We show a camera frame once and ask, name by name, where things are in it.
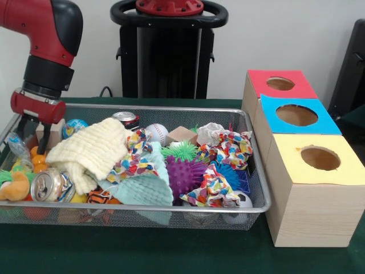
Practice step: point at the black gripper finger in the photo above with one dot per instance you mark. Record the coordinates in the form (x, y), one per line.
(22, 125)
(43, 137)

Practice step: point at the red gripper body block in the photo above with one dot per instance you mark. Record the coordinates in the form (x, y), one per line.
(37, 108)

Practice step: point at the cream yellow cloth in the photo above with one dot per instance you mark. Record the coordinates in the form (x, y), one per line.
(91, 151)

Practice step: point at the red black drink can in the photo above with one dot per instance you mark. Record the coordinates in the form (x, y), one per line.
(125, 119)

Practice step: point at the colourful patterned cloth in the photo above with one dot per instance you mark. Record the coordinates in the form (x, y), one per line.
(136, 160)
(228, 147)
(212, 188)

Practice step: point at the green spiky ball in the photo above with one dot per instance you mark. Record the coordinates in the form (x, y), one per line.
(183, 151)

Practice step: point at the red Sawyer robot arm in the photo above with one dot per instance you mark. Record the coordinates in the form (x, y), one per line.
(45, 34)

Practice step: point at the shallow clear mesh bin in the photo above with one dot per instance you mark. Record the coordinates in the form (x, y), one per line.
(259, 194)

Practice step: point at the wooden three-hole box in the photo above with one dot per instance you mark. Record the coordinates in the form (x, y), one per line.
(313, 211)

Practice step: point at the blue globe ball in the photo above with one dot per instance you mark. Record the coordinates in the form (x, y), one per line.
(75, 127)

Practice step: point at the crushed silver drink can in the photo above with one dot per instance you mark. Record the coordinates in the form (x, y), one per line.
(48, 185)

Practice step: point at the brown plush bear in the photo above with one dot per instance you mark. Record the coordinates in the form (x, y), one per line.
(14, 185)

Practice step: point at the white baseball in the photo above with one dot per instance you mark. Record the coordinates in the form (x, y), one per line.
(157, 134)

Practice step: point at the mint green cloth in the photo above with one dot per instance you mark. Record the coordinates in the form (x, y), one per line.
(145, 189)

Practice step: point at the purple spiky ball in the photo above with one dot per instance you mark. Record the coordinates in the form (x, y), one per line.
(185, 176)

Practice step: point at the dark green table cloth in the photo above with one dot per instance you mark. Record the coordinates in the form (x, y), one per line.
(142, 251)

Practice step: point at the blue spiky ball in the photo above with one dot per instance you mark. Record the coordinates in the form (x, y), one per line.
(230, 176)

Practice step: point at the small soccer ball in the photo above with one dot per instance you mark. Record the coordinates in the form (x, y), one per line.
(239, 210)

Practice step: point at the black chair back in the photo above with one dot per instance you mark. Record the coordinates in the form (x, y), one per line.
(351, 74)

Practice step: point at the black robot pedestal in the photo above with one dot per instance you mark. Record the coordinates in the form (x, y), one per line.
(165, 63)

